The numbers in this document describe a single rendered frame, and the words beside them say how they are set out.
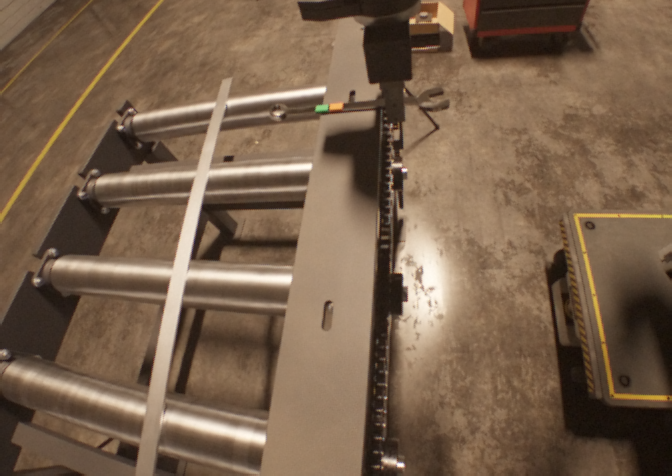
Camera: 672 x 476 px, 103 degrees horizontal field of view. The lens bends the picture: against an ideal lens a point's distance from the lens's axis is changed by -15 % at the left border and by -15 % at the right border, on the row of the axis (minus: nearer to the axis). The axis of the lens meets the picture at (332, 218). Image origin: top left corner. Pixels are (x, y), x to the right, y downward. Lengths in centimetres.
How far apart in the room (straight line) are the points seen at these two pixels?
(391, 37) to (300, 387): 35
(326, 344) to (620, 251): 129
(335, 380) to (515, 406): 126
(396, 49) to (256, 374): 149
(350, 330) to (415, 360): 117
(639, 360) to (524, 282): 54
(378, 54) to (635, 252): 130
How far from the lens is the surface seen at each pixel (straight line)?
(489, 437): 151
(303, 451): 33
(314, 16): 38
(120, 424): 79
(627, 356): 135
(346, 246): 35
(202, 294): 73
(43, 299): 121
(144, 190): 104
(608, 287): 139
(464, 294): 156
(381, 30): 37
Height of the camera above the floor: 148
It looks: 57 degrees down
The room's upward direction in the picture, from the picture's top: 24 degrees counter-clockwise
